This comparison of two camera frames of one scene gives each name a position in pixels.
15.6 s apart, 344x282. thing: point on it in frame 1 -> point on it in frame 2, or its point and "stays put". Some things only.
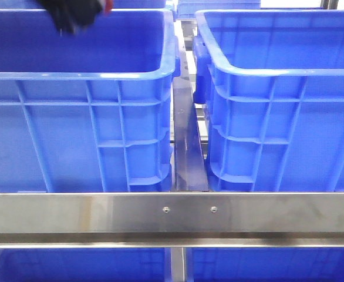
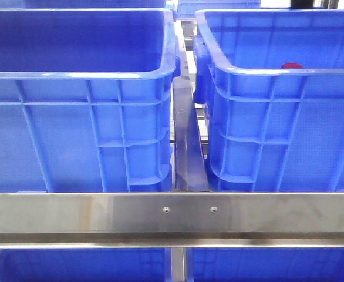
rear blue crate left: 117,4 stays put
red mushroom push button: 108,5 -> 292,65
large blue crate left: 90,111 stays put
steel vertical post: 178,264 stays put
